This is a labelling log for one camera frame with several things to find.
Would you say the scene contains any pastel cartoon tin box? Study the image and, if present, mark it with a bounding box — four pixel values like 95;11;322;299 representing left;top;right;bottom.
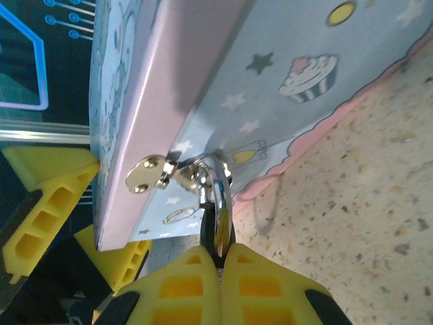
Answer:
89;0;433;252

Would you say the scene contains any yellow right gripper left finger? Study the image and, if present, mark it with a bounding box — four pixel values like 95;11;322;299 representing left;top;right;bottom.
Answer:
93;245;223;325

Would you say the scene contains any small metal padlock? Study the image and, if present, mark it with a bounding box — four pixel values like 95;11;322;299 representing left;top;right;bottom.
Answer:
194;159;237;272

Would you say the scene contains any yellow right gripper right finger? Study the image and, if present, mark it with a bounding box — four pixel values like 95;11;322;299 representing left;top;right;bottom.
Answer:
221;243;353;325

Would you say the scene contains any shiny metal box hasp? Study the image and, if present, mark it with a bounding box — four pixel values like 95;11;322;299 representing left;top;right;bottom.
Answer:
125;154;204;204

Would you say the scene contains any aluminium frame post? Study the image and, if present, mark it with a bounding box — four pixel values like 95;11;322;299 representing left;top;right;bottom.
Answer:
0;122;93;147

